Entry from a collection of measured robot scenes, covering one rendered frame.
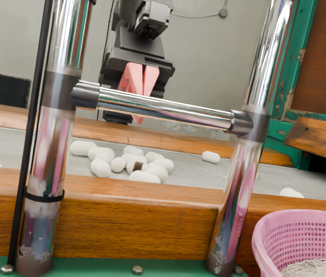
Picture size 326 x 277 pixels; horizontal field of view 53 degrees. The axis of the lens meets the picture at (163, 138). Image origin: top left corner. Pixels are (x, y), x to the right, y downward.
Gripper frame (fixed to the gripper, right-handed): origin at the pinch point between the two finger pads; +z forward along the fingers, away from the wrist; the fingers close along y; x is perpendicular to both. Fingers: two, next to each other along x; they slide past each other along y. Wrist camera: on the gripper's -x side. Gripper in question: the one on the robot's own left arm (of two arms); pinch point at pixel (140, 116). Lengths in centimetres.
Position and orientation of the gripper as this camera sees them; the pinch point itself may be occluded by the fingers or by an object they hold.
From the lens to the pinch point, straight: 43.3
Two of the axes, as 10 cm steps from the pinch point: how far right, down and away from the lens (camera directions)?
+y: 9.3, 1.4, 3.4
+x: -3.5, 6.1, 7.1
